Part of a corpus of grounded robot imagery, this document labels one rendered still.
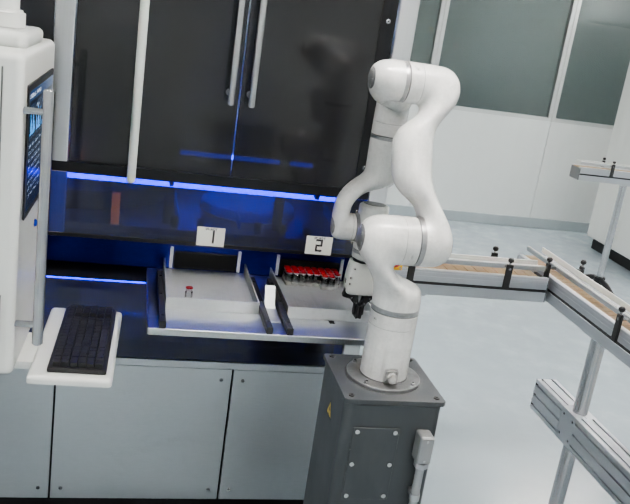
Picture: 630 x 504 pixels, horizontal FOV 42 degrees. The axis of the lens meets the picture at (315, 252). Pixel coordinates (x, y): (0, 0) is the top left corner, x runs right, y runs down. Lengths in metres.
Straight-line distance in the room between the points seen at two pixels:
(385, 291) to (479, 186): 5.87
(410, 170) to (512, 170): 5.95
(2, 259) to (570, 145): 6.69
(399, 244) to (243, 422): 1.08
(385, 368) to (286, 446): 0.89
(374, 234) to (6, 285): 0.85
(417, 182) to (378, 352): 0.43
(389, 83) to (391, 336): 0.61
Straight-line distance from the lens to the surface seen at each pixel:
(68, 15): 2.41
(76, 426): 2.77
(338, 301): 2.52
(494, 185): 7.87
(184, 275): 2.58
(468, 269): 2.93
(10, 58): 1.88
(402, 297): 1.98
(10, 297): 2.01
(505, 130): 7.80
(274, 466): 2.89
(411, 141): 1.98
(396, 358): 2.04
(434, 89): 2.03
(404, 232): 1.94
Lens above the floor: 1.74
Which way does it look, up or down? 17 degrees down
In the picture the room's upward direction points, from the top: 8 degrees clockwise
